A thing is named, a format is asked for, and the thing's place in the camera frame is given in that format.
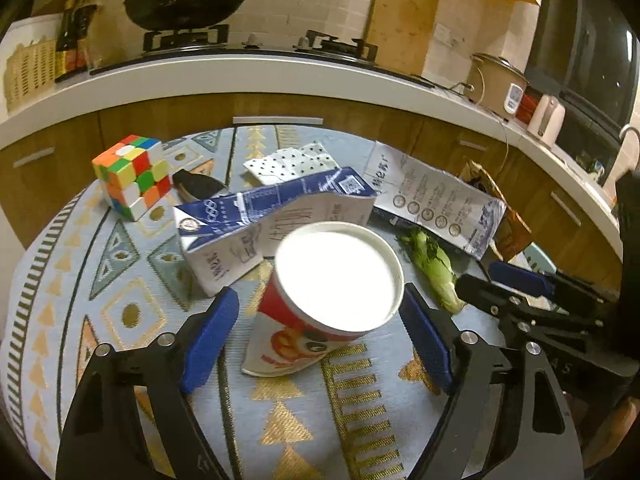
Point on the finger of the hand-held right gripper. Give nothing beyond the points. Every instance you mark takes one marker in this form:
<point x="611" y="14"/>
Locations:
<point x="520" y="277"/>
<point x="490" y="297"/>

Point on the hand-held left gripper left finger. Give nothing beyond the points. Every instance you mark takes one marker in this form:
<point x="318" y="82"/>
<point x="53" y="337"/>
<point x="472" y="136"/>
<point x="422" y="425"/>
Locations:
<point x="210" y="340"/>

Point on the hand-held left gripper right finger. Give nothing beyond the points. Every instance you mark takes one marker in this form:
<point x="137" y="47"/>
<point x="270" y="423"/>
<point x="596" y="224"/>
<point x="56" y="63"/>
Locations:
<point x="425" y="340"/>

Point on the pale green plastic basket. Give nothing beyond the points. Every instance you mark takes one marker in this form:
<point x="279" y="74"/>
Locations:
<point x="540" y="257"/>

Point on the brown snack packet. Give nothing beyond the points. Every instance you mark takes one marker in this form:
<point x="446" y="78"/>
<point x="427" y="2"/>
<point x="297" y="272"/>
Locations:
<point x="515" y="235"/>

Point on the green leafy vegetable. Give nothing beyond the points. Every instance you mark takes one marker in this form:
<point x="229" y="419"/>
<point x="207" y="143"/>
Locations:
<point x="435" y="265"/>

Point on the red and white paper cup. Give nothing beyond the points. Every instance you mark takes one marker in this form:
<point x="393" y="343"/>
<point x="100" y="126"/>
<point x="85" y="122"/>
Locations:
<point x="285" y="340"/>

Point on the white printed carton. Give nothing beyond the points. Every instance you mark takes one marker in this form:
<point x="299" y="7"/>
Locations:
<point x="430" y="195"/>

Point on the blue and white milk carton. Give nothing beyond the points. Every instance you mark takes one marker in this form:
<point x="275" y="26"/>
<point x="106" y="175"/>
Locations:
<point x="235" y="220"/>

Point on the white dotted paper napkin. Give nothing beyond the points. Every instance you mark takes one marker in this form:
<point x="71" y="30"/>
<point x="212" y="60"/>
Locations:
<point x="285" y="162"/>

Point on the black car key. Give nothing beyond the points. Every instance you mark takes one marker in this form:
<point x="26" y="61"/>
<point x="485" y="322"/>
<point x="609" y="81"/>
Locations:
<point x="197" y="185"/>

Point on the white electric kettle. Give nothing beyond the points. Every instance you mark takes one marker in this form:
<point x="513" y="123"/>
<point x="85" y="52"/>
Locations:
<point x="547" y="120"/>

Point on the red cups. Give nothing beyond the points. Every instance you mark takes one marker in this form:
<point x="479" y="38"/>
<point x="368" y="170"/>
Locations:
<point x="527" y="107"/>

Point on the colourful puzzle cube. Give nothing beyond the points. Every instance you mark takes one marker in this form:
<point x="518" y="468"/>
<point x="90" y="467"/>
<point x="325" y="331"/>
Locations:
<point x="132" y="175"/>

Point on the metal faucet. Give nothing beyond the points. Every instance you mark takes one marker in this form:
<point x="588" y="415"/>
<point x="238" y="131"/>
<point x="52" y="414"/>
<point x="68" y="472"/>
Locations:
<point x="631" y="131"/>

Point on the beige rice cooker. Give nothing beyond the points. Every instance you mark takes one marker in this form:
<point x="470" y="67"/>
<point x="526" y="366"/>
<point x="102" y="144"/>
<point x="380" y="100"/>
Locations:
<point x="495" y="85"/>

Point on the wooden kitchen base cabinets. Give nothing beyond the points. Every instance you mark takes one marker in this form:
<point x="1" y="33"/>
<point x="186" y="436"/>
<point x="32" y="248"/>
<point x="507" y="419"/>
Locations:
<point x="150" y="120"/>

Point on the dark window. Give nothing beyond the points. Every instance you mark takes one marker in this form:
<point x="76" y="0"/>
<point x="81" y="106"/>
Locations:
<point x="585" y="50"/>

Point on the wooden cutting board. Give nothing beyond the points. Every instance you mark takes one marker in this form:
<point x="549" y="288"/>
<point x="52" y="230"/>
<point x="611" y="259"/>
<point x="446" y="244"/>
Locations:
<point x="400" y="20"/>

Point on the black gas stove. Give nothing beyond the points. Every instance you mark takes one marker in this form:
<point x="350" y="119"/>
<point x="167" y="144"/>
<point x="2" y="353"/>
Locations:
<point x="280" y="53"/>

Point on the dark sauce bottle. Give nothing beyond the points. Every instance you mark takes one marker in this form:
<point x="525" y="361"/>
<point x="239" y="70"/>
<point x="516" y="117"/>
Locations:
<point x="87" y="35"/>
<point x="67" y="50"/>

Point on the woven wicker basket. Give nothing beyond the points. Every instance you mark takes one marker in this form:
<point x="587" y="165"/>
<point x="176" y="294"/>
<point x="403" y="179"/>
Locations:
<point x="30" y="70"/>

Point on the black wok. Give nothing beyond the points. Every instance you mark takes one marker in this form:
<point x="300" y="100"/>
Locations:
<point x="175" y="10"/>

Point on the white wall socket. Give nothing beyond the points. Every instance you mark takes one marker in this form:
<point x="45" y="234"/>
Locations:
<point x="445" y="34"/>

